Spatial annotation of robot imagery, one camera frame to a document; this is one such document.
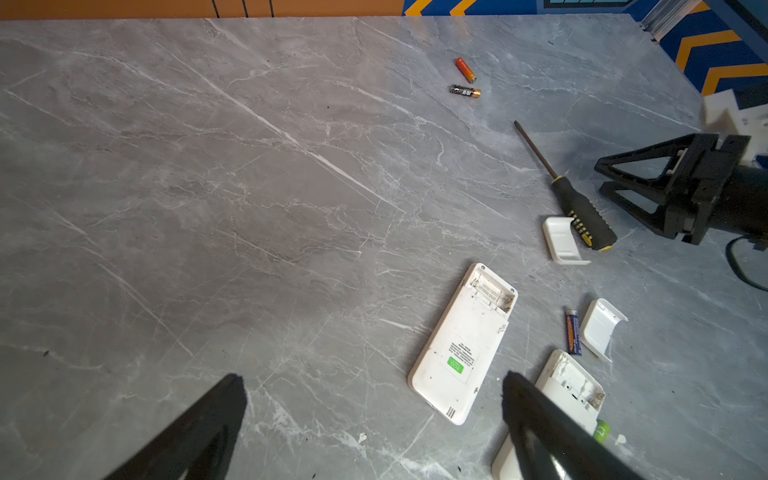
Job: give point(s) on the blue orange battery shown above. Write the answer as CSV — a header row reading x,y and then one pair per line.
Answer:
x,y
573,332

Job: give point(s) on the green battery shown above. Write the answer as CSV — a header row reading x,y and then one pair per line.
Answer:
x,y
602,431

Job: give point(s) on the white battery cover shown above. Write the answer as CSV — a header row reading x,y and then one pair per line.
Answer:
x,y
598,325
561,242

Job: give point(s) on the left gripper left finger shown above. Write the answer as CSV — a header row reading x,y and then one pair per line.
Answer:
x,y
199,444

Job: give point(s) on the black yellow screwdriver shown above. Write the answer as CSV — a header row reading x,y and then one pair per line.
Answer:
x,y
589,224

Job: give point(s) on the red orange battery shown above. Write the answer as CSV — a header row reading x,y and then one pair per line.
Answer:
x,y
466,71

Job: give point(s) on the right aluminium corner post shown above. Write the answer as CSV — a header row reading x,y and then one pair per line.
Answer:
x,y
665,15

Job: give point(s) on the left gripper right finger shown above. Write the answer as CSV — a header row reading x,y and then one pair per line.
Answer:
x,y
544,436

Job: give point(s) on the black gold battery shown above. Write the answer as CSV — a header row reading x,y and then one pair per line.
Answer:
x,y
465,91

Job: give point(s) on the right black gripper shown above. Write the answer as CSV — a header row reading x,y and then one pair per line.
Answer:
x,y
705,187

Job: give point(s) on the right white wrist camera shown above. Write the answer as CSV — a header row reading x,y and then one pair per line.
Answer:
x,y
739,112

